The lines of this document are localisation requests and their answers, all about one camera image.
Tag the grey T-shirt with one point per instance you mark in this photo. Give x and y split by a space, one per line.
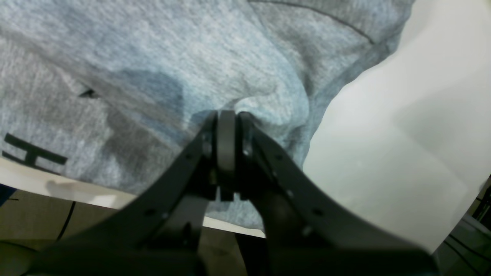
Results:
109 92

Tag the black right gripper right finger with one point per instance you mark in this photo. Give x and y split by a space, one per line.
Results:
308 233

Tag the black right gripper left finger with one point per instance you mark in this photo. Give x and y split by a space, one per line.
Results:
158 233

